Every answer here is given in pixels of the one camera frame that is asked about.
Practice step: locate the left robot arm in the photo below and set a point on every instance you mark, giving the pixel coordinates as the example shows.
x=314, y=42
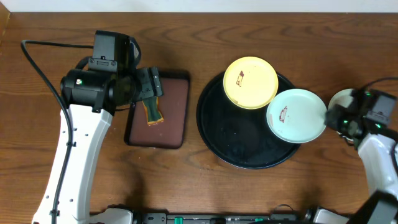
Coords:
x=92, y=97

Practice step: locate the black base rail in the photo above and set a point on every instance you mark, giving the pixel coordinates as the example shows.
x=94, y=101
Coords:
x=199, y=218

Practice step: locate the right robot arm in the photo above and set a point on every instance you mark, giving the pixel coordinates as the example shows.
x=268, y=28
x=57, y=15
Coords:
x=378, y=152

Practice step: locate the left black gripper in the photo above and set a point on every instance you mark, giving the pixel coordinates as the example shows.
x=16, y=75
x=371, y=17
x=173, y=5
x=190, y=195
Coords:
x=152, y=83

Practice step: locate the light blue plate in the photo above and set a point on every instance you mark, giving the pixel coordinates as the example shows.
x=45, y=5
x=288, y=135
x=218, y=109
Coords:
x=344, y=99

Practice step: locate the light green plate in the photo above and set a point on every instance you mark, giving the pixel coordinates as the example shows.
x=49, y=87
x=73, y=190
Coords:
x=296, y=116

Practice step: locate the yellow plate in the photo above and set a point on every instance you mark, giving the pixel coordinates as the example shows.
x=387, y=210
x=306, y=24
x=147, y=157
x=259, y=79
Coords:
x=250, y=83

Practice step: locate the green orange sponge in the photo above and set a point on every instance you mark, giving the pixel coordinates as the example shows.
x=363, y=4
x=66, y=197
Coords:
x=153, y=113

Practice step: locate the round black tray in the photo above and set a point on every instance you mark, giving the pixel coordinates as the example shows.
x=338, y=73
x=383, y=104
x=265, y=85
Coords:
x=238, y=136

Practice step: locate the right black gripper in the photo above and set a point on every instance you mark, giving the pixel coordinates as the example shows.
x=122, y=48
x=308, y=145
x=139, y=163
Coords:
x=333, y=120

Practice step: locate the rectangular black brown tray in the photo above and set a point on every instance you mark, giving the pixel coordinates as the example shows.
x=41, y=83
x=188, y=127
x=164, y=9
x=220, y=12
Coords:
x=167, y=134

